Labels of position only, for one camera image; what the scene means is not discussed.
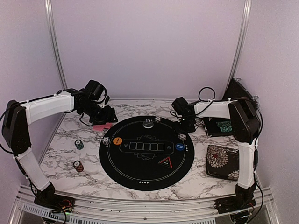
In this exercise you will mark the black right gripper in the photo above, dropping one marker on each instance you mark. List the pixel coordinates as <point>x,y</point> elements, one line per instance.
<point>191,129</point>

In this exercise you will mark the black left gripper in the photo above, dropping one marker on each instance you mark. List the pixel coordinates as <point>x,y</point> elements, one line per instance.
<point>108,116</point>

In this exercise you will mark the grey chip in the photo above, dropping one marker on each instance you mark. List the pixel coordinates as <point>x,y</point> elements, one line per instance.
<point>158,119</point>
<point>182,137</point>
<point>106,141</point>

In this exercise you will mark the blue small blind button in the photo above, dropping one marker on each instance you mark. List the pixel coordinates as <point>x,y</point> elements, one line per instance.
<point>180,147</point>

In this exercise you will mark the black dealer button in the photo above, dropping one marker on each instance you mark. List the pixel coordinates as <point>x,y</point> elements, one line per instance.
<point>148,124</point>

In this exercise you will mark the green poker chip stack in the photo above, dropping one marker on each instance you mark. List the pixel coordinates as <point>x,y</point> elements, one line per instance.
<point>79,144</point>

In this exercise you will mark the orange big blind button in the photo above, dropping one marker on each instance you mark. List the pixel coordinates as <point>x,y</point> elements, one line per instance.
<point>117,140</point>

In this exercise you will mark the red triangle all-in marker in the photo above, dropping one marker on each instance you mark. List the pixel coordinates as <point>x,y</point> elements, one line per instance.
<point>166,162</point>

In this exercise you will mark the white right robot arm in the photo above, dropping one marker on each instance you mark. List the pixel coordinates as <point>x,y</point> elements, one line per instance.
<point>246,128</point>

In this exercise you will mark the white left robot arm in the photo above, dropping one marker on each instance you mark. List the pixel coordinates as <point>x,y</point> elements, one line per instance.
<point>18,117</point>

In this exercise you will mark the red playing card deck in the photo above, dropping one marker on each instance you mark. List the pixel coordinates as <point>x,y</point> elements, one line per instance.
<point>102,127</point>

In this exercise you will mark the round black poker mat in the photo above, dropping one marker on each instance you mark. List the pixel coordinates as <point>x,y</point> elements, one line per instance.
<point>134,163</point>

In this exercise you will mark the floral patterned pouch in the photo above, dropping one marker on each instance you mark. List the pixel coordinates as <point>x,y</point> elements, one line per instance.
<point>222,162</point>

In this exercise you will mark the red poker chip stack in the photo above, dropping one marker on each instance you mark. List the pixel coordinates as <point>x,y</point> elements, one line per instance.
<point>78,166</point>

